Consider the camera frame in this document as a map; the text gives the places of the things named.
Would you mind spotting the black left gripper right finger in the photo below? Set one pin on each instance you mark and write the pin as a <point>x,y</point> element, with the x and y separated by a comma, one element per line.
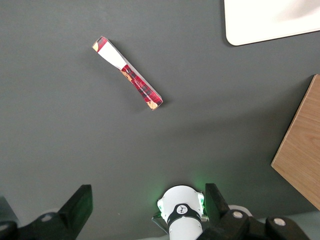
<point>217,207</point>

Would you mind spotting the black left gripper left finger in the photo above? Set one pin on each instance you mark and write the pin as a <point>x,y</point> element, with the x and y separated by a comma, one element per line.
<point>75,212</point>

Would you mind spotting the red cookie box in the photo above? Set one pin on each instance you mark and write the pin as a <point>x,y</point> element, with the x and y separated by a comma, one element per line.
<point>130,74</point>

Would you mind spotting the white tray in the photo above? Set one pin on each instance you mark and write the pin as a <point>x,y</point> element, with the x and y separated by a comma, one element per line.
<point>270,20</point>

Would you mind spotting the wooden board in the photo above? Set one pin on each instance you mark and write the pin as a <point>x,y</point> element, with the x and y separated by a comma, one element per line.
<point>302,147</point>

